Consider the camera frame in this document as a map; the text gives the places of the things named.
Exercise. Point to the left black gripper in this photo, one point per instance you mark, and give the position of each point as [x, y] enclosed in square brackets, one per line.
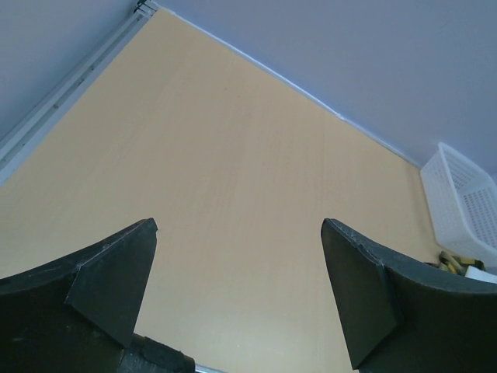
[78, 313]

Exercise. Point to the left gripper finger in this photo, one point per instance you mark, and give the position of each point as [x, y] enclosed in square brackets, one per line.
[402, 315]

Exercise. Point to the yellow plaid shirt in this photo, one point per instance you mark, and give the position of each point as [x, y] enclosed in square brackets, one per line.
[456, 264]

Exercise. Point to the white long sleeve shirt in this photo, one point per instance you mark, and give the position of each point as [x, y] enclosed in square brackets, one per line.
[480, 275]

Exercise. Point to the white plastic basket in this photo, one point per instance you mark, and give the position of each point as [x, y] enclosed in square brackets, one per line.
[461, 197]

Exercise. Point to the aluminium front rail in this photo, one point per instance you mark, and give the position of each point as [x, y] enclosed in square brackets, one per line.
[204, 369]

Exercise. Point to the aluminium rail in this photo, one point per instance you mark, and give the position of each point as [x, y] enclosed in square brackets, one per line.
[204, 369]
[51, 52]

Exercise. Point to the aluminium left side rail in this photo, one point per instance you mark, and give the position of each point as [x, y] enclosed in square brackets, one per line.
[51, 52]

